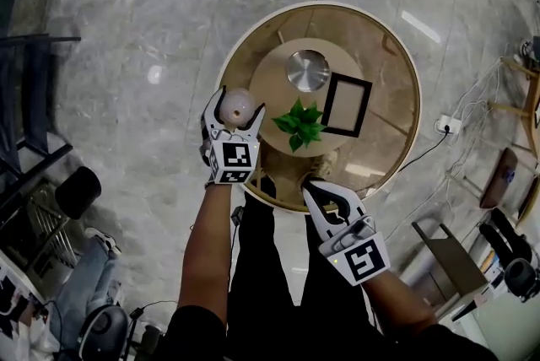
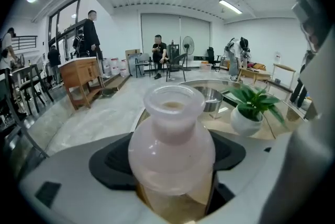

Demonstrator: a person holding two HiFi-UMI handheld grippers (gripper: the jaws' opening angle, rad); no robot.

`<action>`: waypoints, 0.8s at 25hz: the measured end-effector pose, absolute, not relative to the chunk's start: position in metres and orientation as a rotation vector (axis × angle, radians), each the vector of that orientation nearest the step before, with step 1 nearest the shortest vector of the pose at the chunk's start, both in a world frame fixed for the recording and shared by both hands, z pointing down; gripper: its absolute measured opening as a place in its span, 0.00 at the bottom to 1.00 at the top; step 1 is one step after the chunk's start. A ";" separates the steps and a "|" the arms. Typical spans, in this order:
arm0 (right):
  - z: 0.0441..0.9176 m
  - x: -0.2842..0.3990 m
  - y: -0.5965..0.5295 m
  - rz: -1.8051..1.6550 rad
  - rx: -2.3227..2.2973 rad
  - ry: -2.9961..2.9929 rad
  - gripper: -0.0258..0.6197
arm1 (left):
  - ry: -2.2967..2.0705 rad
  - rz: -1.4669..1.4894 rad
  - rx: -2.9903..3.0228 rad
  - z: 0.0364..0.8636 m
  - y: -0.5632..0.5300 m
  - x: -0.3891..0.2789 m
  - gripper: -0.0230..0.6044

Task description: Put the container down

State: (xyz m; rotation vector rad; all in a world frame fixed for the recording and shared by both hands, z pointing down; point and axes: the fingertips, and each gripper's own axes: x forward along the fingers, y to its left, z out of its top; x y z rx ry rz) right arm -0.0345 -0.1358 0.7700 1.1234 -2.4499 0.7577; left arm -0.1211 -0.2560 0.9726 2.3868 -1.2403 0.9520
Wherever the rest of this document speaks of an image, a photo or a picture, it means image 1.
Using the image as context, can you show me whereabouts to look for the grey open box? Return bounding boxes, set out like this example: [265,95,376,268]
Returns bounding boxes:
[410,221,491,310]

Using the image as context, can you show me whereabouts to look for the person's black shirt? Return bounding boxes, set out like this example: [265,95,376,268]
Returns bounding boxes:
[165,303,501,361]

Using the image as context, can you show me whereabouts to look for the steel bowl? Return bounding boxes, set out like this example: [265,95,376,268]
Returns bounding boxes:
[285,49,332,94]

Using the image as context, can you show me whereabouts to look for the person's black trousers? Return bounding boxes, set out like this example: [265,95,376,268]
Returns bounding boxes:
[226,175,383,354]

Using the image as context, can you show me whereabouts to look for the white cable bundle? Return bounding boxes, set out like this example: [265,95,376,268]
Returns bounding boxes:
[445,54,508,192]

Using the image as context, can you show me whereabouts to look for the black picture frame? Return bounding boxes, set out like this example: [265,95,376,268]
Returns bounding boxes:
[320,72,374,138]

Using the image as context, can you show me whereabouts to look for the black oval device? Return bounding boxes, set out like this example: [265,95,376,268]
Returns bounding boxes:
[77,304,130,361]

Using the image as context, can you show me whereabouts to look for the light wooden side table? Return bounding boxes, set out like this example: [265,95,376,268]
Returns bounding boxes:
[488,54,540,163]

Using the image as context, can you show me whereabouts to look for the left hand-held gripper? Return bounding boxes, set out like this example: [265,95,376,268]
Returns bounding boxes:
[201,85,267,186]

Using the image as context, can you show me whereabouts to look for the black headset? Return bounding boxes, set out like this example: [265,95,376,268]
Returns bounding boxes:
[478,207,540,304]

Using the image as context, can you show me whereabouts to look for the green potted plant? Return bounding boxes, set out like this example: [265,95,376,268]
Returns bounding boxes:
[271,97,328,154]

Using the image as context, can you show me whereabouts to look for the brown stool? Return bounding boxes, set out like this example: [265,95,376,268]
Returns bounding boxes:
[479,147,520,210]

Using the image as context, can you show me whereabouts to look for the person's right forearm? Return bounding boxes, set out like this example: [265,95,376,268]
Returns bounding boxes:
[361,269,438,336]

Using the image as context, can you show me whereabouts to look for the person's light shoe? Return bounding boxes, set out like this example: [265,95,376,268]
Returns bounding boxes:
[310,149,339,184]

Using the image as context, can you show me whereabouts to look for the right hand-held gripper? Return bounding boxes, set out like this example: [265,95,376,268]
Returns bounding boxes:
[300,180,392,288]

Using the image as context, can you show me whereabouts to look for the metal wire rack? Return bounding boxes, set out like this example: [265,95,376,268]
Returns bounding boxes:
[24,180,79,268]

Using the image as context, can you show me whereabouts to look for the white power strip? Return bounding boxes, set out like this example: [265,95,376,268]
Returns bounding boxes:
[435,114,463,136]

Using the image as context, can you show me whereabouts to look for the round glass side table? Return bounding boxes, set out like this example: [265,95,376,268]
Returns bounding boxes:
[214,1,423,215]

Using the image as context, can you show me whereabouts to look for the black power cable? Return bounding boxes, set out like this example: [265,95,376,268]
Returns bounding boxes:
[395,130,449,175]

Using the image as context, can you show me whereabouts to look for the person's left forearm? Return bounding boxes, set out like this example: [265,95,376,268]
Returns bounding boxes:
[176,180,235,317]

